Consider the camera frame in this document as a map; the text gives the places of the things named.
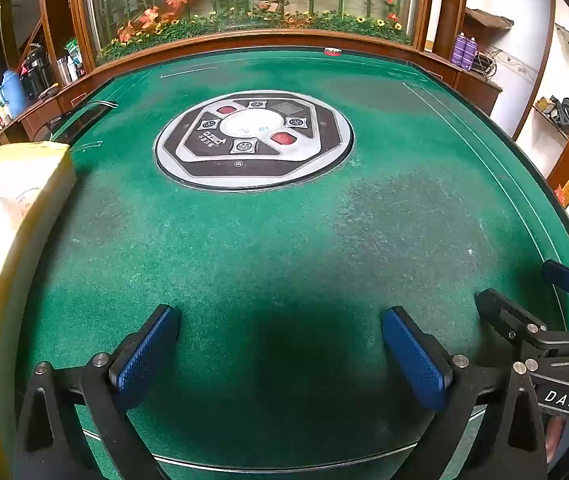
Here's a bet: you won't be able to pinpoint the yellow cardboard box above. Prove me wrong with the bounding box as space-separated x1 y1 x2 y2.
0 141 78 466

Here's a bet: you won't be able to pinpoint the artificial flower glass display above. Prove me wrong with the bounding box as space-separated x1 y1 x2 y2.
84 0 415 63

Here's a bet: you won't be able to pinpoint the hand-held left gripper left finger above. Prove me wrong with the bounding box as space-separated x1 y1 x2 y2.
14 304 182 480

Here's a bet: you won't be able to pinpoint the round table control panel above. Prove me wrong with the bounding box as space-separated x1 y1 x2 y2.
154 91 354 192

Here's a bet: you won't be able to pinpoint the green white packet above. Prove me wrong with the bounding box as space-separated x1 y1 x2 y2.
64 39 88 81

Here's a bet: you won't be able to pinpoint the blue thermos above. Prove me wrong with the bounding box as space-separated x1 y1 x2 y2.
0 69 28 117

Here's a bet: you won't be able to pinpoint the tangled black cables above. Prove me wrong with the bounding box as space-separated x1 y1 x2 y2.
475 47 530 81

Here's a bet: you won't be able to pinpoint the black thermos jug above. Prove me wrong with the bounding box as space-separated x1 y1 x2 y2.
20 44 50 101

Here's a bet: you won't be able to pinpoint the black shelf item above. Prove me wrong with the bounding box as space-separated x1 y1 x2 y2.
547 96 569 128

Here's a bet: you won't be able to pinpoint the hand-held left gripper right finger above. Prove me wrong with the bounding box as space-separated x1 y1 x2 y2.
381 306 548 480

